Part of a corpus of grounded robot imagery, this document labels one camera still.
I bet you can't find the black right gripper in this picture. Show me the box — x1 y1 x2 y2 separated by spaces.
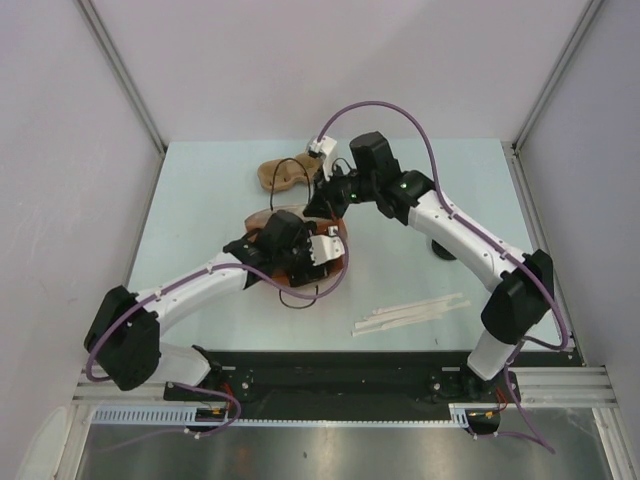
303 162 377 223

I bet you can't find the orange paper bag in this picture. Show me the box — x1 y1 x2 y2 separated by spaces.
243 180 349 310

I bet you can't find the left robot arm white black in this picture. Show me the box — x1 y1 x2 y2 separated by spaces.
84 207 345 400

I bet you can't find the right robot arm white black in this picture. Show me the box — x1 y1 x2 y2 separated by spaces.
304 132 554 401

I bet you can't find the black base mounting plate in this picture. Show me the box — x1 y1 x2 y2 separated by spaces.
162 349 584 416

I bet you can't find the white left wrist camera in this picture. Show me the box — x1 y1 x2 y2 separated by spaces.
309 226 346 266

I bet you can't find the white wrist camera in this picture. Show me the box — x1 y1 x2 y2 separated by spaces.
309 226 346 266
306 136 338 181

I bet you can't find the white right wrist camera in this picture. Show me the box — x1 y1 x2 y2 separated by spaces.
306 136 338 181

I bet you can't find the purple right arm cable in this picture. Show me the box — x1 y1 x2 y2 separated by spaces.
317 100 571 351

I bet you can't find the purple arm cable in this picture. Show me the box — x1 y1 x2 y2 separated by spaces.
84 237 349 444
317 100 571 351

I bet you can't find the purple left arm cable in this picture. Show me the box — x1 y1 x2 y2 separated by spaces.
84 237 349 444

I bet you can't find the white slotted cable duct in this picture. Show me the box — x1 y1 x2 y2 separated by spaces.
91 405 469 429

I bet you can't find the aluminium frame rail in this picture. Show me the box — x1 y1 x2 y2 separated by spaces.
513 367 617 408

